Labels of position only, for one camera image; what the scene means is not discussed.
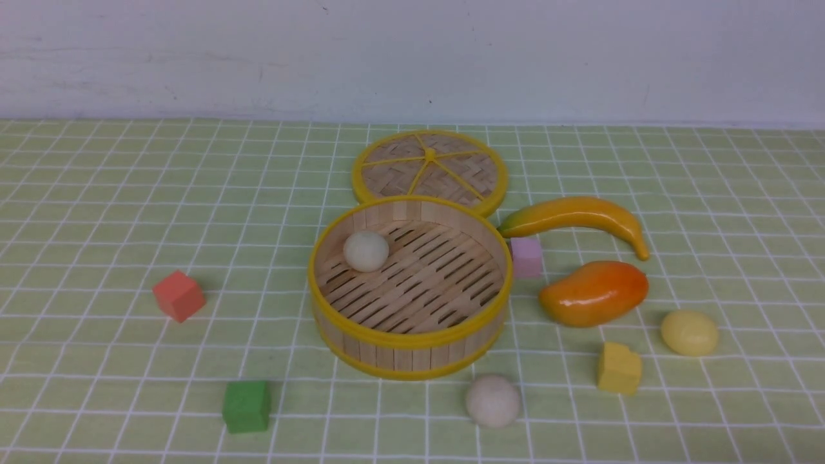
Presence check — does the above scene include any yellow toy banana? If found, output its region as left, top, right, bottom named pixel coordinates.
left=497, top=196, right=650, bottom=261

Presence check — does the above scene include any bamboo steamer tray yellow rim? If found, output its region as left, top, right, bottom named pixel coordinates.
left=307, top=196, right=513, bottom=381

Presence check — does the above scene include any yellow round bun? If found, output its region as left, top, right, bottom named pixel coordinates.
left=660, top=309, right=719, bottom=356

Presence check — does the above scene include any red foam cube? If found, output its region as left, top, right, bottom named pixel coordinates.
left=152, top=270, right=206, bottom=323

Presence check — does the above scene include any orange toy mango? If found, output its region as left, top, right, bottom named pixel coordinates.
left=538, top=260, right=650, bottom=328

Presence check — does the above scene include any green checkered tablecloth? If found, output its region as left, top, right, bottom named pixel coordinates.
left=1, top=119, right=824, bottom=463

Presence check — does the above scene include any white bun front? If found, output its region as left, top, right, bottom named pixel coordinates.
left=465, top=374, right=521, bottom=428

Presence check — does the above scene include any pink foam cube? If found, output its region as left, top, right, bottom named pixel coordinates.
left=509, top=236, right=544, bottom=280

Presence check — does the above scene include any bamboo steamer lid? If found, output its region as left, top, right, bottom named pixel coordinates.
left=351, top=130, right=508, bottom=217

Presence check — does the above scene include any white bun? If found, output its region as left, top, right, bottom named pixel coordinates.
left=343, top=230, right=390, bottom=273
left=465, top=374, right=521, bottom=428

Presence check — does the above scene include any yellow foam block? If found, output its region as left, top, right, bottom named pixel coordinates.
left=596, top=342, right=643, bottom=394

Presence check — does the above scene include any green foam cube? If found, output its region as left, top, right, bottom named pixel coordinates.
left=222, top=381, right=271, bottom=434

